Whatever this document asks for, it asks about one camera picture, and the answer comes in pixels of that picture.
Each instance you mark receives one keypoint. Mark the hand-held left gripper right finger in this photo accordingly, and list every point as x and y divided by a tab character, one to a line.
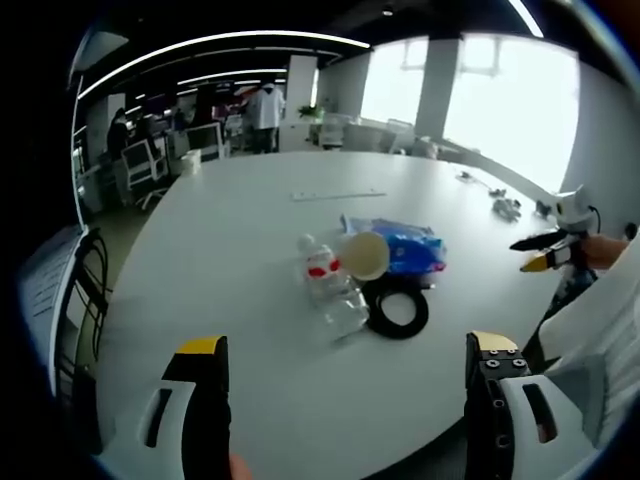
487	410

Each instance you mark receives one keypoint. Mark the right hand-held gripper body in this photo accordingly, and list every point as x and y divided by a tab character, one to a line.
572	210

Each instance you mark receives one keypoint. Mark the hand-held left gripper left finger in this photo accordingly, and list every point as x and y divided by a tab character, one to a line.
205	410

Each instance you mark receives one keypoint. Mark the black tape roll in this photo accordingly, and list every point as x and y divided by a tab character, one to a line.
397	327

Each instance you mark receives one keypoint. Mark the blue plastic packet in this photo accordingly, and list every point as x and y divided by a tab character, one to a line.
415	247

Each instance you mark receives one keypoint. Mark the clear plastic water bottle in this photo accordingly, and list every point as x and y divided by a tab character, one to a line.
330	290

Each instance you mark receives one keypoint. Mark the beige paper cup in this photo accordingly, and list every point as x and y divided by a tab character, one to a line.
365	252

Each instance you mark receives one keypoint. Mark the small grey clutter item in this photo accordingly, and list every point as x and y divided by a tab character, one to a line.
506	207

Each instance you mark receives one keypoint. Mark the small dark clutter item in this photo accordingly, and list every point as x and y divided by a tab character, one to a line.
465	176

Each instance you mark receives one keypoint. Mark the person's right hand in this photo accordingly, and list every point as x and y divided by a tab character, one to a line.
605	250

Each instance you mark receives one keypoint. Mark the person's left hand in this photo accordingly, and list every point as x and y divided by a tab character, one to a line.
241	469

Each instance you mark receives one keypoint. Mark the white table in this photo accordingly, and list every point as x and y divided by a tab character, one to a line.
240	260

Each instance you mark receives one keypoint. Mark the black metal chair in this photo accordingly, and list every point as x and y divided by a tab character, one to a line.
97	280

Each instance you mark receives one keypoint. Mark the long white strip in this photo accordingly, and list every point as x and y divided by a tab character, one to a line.
340	195

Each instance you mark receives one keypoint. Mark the white mesh office chair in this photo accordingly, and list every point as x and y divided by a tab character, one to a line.
142	162

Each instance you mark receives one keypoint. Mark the green potted plant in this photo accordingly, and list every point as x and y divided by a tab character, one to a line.
310	111

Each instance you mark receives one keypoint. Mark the white cabinet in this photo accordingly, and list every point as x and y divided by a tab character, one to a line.
297	135

